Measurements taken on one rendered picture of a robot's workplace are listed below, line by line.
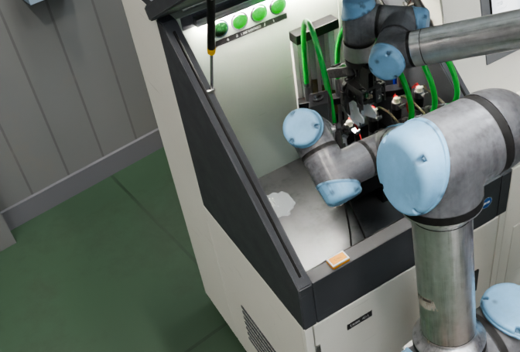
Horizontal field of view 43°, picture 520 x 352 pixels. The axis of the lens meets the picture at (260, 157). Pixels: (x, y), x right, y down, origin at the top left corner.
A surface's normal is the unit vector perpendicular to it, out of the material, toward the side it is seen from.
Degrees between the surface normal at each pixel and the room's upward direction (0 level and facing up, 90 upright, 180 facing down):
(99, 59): 90
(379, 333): 90
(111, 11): 90
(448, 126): 17
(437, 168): 51
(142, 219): 0
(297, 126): 45
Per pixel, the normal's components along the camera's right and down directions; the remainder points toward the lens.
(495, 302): -0.01, -0.81
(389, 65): -0.36, 0.63
